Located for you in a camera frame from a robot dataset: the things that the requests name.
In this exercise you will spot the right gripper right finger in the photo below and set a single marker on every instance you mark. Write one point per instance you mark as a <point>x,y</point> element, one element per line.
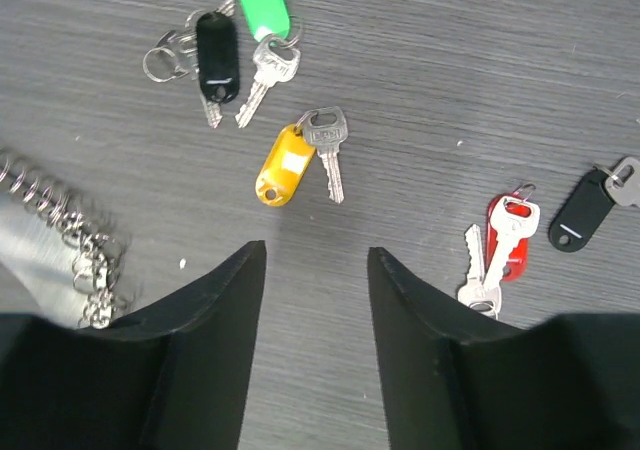
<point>452,378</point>

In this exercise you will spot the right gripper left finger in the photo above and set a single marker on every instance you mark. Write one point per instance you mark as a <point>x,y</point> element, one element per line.
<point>172,375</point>

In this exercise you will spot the metal keyring holder blue handle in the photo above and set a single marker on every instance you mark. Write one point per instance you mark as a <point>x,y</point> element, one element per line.
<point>59,246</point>

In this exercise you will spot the red tagged keys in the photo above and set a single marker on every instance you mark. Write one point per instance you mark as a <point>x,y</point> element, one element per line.
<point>501,252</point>

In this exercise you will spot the yellow tagged key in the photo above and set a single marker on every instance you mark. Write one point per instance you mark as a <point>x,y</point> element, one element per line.
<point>318,132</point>

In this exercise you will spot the black tagged key bunch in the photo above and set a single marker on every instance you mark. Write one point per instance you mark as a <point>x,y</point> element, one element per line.
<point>205,50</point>

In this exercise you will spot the green tagged key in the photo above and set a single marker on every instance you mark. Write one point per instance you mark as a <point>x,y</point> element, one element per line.
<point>276,59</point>

